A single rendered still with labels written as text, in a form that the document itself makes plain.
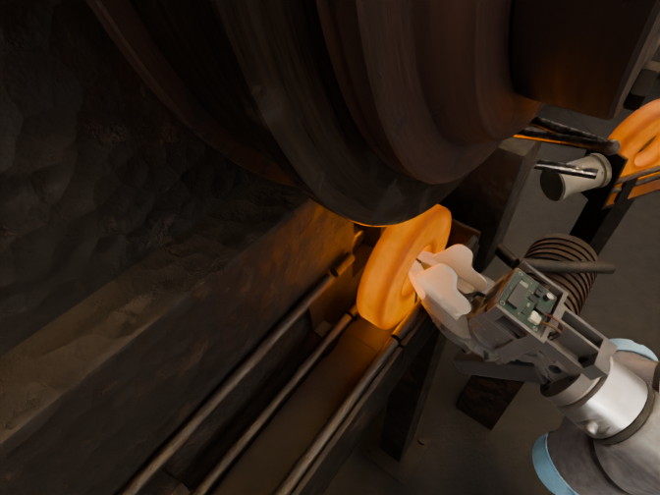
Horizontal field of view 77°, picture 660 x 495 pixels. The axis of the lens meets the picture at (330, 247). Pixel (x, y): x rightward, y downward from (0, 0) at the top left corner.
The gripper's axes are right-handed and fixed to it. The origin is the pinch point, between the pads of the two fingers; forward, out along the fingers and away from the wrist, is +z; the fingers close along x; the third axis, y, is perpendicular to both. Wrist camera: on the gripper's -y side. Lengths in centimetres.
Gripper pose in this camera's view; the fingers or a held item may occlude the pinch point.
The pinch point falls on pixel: (411, 261)
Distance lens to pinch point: 48.4
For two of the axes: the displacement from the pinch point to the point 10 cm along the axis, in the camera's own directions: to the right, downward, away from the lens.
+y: 2.2, -5.3, -8.2
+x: -6.2, 5.8, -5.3
